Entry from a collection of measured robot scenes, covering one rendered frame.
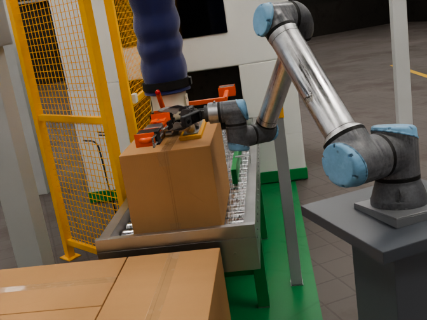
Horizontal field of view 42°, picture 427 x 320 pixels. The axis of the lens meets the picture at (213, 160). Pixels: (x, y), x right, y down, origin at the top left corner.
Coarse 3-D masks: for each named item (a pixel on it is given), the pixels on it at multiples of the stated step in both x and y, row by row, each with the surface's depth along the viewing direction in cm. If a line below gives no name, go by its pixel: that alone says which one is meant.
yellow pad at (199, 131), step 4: (204, 120) 281; (200, 124) 269; (204, 124) 271; (196, 128) 262; (200, 128) 263; (204, 128) 267; (184, 132) 258; (196, 132) 254; (200, 132) 255; (180, 136) 253; (184, 136) 252; (188, 136) 252; (192, 136) 251; (196, 136) 251; (200, 136) 251; (180, 140) 252
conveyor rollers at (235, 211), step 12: (228, 156) 372; (228, 168) 346; (240, 168) 338; (240, 180) 319; (240, 192) 295; (228, 204) 285; (240, 204) 277; (228, 216) 268; (240, 216) 267; (132, 228) 273
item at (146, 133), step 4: (152, 128) 210; (156, 128) 210; (140, 132) 207; (144, 132) 206; (148, 132) 205; (152, 132) 203; (136, 136) 204; (140, 136) 204; (144, 136) 204; (148, 136) 204; (152, 136) 203; (136, 140) 204; (136, 144) 205; (140, 144) 205; (144, 144) 204; (148, 144) 204
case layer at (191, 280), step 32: (160, 256) 233; (192, 256) 229; (0, 288) 226; (32, 288) 221; (64, 288) 217; (96, 288) 213; (128, 288) 209; (160, 288) 206; (192, 288) 202; (224, 288) 232
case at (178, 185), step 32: (128, 160) 241; (160, 160) 240; (192, 160) 238; (224, 160) 292; (128, 192) 245; (160, 192) 244; (192, 192) 242; (224, 192) 273; (160, 224) 248; (192, 224) 246
